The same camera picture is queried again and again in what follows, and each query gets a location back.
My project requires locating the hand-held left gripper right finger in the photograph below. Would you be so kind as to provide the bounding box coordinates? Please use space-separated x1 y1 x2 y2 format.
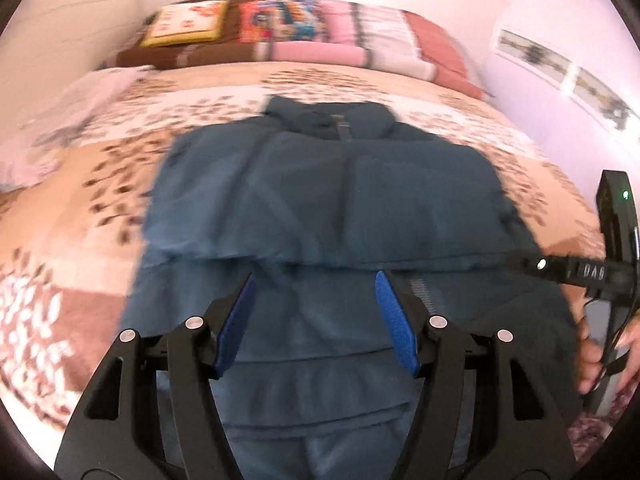
375 270 576 480

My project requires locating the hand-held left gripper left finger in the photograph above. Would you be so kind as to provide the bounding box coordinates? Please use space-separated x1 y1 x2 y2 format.
54 272 258 480

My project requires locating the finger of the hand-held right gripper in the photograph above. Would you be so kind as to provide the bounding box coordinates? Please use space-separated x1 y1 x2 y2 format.
505 253 569 285

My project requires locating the teal quilted jacket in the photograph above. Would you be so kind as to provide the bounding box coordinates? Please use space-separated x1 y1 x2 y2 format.
120 95 586 480

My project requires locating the person's right hand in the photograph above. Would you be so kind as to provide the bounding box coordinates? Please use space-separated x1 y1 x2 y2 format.
572 299 640 395

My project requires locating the leaf patterned beige blanket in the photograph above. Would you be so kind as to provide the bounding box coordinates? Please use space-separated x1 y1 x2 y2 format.
0 62 608 431

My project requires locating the white wardrobe with ornamental band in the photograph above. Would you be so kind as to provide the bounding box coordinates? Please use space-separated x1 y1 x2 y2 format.
487 0 640 196

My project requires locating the salmon pink pillow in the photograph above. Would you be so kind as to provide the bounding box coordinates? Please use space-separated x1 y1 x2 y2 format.
405 10 493 101

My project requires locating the lilac floral pillow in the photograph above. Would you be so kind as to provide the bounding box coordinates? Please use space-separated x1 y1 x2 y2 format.
0 65 156 191

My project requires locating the brown striped folded blanket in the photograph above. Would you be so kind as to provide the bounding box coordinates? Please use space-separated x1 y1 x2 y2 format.
100 35 261 71

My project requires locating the pink striped pillow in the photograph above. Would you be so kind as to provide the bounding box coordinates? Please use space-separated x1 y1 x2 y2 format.
255 0 441 81

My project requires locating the yellow floral cushion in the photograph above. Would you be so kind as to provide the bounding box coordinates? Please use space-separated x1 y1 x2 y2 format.
141 0 231 48

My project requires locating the colourful printed cushion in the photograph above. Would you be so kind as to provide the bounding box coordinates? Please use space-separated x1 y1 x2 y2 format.
239 0 331 45

